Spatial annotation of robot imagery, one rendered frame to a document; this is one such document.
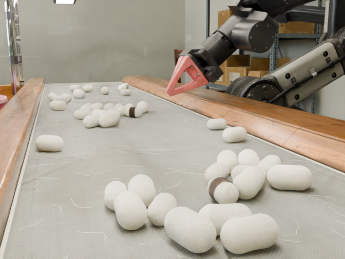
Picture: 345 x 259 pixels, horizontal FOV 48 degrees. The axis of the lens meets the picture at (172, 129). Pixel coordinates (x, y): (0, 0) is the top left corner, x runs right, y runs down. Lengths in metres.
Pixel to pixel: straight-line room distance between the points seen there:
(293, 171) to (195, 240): 0.14
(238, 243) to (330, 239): 0.07
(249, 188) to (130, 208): 0.10
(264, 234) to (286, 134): 0.29
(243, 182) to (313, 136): 0.18
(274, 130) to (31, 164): 0.31
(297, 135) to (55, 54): 4.71
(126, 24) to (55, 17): 0.89
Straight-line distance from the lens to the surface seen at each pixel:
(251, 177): 0.31
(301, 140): 0.48
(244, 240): 0.23
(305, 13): 1.64
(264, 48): 0.73
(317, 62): 1.04
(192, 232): 0.23
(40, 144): 0.48
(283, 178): 0.34
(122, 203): 0.26
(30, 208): 0.32
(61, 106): 0.83
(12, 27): 1.18
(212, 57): 0.75
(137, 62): 5.29
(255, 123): 0.58
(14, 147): 0.42
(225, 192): 0.29
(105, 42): 5.19
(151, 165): 0.41
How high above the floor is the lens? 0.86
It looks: 11 degrees down
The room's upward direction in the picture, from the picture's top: straight up
